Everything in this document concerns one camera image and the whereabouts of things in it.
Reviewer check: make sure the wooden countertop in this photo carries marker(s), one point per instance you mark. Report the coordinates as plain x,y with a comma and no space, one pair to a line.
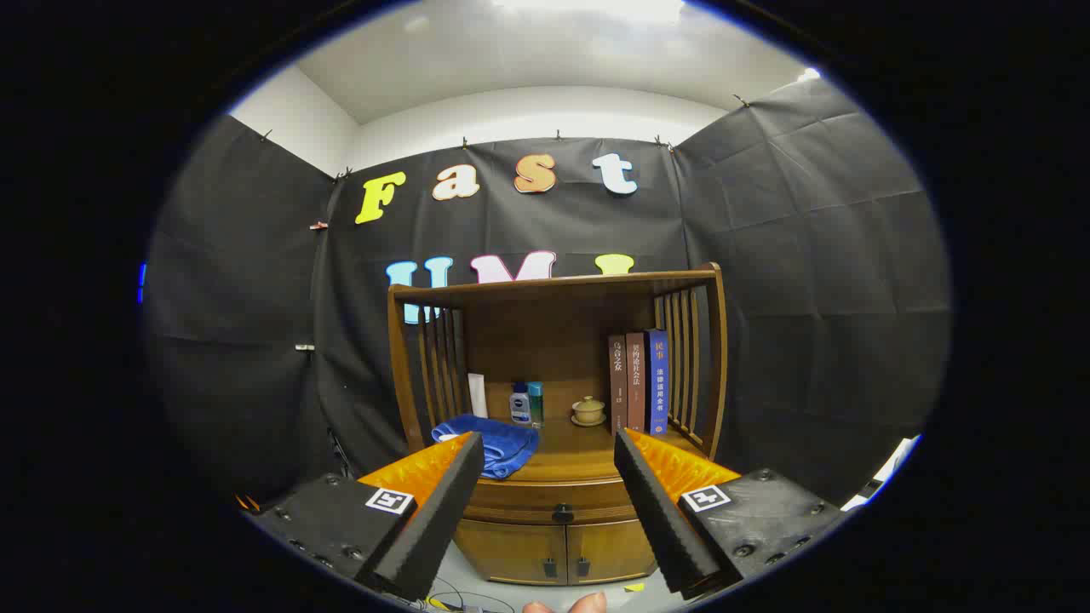
579,451

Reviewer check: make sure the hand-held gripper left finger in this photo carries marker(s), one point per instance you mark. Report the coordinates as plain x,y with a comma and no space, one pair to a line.
443,511

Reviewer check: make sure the wooden cabinet door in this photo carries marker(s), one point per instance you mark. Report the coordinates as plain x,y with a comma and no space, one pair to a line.
511,549
609,549

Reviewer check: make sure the white tube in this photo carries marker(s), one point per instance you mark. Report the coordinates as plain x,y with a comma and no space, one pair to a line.
477,396

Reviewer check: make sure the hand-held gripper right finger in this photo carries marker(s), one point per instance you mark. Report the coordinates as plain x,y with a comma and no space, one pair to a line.
660,511

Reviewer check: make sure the white bottle with blue cap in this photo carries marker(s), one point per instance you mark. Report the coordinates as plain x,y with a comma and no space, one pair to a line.
519,407

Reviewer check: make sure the blue folded towel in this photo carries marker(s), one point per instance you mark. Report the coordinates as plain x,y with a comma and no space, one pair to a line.
502,443

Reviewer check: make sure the reddish brown book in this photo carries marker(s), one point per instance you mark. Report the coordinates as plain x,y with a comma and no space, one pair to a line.
635,383

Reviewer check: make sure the wooden drawer with black knob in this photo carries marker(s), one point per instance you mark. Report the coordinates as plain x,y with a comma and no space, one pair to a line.
528,498

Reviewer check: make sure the dark brown book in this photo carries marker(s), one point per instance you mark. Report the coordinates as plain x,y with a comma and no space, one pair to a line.
617,383

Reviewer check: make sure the blue book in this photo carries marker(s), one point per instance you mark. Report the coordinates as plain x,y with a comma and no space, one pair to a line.
656,383

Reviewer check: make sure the black backdrop cloth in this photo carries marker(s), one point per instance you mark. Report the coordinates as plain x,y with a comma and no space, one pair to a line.
809,255

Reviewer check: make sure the teal bottle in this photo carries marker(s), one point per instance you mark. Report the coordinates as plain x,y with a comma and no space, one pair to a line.
536,400

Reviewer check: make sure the beige lidded tea cup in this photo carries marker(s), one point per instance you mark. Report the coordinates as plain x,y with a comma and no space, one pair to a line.
588,411

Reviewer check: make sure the white panel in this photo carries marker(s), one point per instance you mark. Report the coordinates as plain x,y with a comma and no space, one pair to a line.
890,468

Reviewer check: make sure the black tool with orange tips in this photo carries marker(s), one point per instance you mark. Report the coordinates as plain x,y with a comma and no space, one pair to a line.
247,502

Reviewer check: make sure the wooden cabinet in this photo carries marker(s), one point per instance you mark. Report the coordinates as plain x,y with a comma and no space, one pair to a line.
545,340

